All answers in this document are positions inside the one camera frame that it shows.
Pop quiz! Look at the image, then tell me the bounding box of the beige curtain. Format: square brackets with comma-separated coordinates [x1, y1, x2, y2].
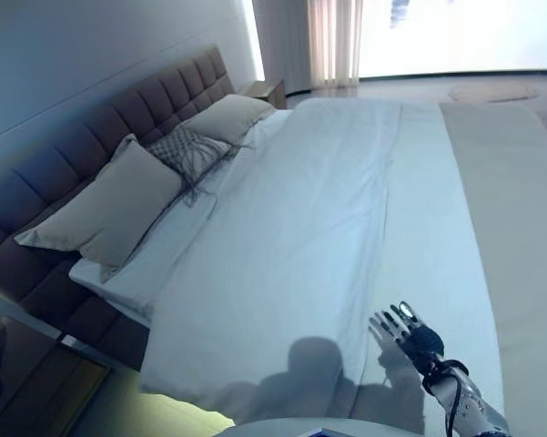
[252, 0, 364, 91]

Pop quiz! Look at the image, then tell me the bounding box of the wooden bedside table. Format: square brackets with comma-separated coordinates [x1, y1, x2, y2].
[245, 79, 287, 111]
[0, 313, 116, 437]

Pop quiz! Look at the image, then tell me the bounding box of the grey fringed decorative cushion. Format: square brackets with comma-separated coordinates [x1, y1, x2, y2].
[146, 126, 238, 208]

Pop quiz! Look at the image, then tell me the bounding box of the large beige pillow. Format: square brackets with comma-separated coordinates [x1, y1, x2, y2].
[14, 134, 184, 279]

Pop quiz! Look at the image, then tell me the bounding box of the white duvet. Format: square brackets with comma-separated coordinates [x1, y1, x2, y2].
[137, 97, 502, 425]

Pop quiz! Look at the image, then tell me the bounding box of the white bed sheet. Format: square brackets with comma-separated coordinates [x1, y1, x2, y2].
[68, 108, 298, 328]

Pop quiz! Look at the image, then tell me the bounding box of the brown tufted headboard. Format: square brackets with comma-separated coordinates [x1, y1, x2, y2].
[0, 44, 237, 261]

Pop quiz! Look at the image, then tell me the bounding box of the beige textured bed runner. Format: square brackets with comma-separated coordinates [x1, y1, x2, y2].
[438, 102, 547, 437]

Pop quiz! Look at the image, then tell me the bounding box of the brown upholstered bed frame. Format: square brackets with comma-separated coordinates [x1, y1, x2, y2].
[0, 236, 152, 371]

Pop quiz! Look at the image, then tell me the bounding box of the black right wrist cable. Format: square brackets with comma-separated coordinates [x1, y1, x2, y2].
[444, 376, 461, 434]

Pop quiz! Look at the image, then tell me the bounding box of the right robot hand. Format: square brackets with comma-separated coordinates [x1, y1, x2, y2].
[368, 300, 445, 365]

